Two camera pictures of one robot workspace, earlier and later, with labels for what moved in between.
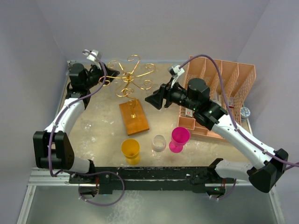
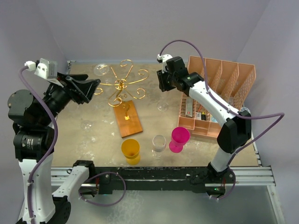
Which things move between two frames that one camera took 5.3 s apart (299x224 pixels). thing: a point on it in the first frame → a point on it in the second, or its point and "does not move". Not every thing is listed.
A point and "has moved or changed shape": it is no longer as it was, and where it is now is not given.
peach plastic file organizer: x=238 y=79 does not move
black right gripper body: x=174 y=94 → x=167 y=81
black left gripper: x=110 y=74 → x=84 y=88
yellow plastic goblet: x=130 y=148 does not move
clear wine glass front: x=159 y=144 does not move
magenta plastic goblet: x=180 y=136 does not move
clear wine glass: x=113 y=64 has moved or changed shape
